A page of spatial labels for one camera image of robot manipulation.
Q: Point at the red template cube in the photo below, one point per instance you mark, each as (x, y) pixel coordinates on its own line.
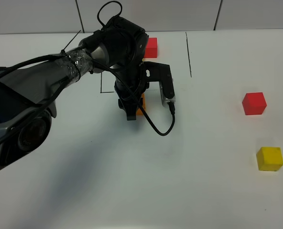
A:
(151, 48)

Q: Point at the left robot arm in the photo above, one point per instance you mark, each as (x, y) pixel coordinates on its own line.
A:
(29, 89)

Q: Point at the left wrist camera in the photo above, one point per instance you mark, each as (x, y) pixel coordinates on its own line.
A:
(161, 73)

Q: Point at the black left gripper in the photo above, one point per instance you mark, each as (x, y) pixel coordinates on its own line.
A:
(135, 77)

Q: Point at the yellow cube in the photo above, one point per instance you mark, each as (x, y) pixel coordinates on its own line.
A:
(269, 158)

